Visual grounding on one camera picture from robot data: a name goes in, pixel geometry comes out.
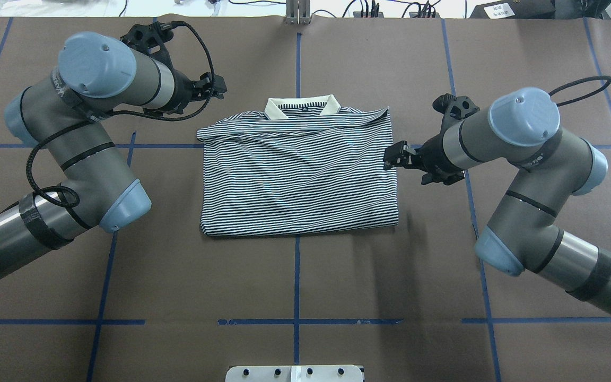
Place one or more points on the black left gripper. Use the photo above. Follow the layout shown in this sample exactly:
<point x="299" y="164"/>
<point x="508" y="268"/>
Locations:
<point x="180" y="91"/>

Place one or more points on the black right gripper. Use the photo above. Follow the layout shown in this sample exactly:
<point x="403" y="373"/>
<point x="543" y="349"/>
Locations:
<point x="431" y="153"/>

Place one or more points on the navy white striped polo shirt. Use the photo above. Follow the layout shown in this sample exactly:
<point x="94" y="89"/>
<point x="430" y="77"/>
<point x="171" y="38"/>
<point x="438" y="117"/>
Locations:
<point x="299" y="166"/>

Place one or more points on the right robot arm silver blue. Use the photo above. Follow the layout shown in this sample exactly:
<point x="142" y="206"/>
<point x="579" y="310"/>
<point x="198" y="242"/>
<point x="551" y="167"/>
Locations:
<point x="524" y="128"/>

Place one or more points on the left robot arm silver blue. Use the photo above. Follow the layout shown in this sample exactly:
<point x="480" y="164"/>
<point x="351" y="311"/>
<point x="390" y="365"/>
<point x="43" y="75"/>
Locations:
<point x="78" y="177"/>

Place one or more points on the black power strip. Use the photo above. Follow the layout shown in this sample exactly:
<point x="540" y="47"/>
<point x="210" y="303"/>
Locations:
<point x="367" y="10"/>

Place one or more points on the black box with label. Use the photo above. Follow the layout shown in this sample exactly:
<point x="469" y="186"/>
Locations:
<point x="514" y="10"/>

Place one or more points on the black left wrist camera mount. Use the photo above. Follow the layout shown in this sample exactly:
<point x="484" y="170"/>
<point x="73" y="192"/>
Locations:
<point x="150" y="40"/>

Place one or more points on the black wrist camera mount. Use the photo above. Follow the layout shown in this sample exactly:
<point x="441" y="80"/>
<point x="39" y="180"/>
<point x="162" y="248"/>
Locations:
<point x="150" y="40"/>
<point x="454" y="109"/>

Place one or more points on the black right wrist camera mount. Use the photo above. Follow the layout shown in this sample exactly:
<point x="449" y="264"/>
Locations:
<point x="454" y="109"/>

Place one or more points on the aluminium frame post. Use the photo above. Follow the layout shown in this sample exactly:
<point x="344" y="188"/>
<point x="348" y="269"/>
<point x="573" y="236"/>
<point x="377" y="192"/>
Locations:
<point x="297" y="12"/>

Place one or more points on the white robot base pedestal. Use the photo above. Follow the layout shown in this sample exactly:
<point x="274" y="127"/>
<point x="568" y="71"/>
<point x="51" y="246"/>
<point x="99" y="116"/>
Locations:
<point x="317" y="372"/>

